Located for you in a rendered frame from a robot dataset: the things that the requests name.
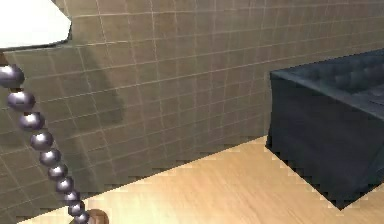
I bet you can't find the dark blue sofa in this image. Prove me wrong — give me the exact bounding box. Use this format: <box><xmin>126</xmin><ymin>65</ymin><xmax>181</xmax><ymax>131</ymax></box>
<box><xmin>265</xmin><ymin>48</ymin><xmax>384</xmax><ymax>211</ymax></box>

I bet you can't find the white shade beaded floor lamp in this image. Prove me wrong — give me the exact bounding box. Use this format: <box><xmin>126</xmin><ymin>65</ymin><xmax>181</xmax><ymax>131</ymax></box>
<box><xmin>0</xmin><ymin>0</ymin><xmax>110</xmax><ymax>224</ymax></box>

